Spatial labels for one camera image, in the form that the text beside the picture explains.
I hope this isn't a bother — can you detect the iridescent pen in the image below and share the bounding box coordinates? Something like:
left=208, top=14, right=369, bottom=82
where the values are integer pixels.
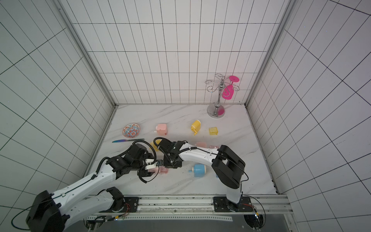
left=112, top=138, right=145, bottom=143

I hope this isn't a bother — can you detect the pink plastic wine glass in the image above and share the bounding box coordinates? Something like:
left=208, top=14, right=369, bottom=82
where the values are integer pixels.
left=222, top=75, right=240, bottom=100

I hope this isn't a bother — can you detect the yellow tray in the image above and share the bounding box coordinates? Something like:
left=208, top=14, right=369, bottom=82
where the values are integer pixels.
left=209, top=127, right=218, bottom=135

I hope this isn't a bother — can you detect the aluminium mounting rail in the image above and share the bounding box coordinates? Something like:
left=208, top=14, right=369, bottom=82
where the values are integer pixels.
left=68, top=195, right=293, bottom=221

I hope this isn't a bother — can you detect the pink sharpener row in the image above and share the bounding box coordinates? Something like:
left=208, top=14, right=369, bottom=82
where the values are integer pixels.
left=148, top=166, right=169, bottom=174
left=156, top=123, right=168, bottom=136

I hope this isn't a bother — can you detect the pink sharpener right middle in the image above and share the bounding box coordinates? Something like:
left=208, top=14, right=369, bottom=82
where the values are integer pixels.
left=195, top=142, right=207, bottom=148

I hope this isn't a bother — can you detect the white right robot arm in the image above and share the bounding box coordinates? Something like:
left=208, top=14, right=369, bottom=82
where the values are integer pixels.
left=153, top=137, right=247, bottom=208

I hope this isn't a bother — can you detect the blue pencil sharpener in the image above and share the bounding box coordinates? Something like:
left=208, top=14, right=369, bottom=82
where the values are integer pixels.
left=188, top=164, right=207, bottom=178

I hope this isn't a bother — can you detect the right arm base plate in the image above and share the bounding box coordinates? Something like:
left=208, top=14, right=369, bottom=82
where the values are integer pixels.
left=213, top=196, right=254, bottom=213

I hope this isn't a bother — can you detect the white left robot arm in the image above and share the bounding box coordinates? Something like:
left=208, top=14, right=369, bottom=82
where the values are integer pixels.
left=26, top=140, right=161, bottom=232

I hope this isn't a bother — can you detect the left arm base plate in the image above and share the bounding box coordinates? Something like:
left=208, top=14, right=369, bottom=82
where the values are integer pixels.
left=108, top=197, right=139, bottom=214

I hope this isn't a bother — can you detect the chrome glass rack stand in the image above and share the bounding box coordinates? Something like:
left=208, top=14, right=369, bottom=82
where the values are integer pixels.
left=205, top=73, right=229, bottom=119

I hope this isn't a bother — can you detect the pink sharpener top row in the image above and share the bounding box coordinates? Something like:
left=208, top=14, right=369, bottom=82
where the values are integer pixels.
left=156, top=123, right=168, bottom=136

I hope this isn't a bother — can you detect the pink sharpener bottom row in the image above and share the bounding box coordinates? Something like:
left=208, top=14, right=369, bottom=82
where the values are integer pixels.
left=148, top=166, right=169, bottom=174

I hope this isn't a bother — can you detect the patterned ceramic bowl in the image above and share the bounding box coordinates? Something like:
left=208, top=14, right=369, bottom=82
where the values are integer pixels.
left=122, top=123, right=141, bottom=138

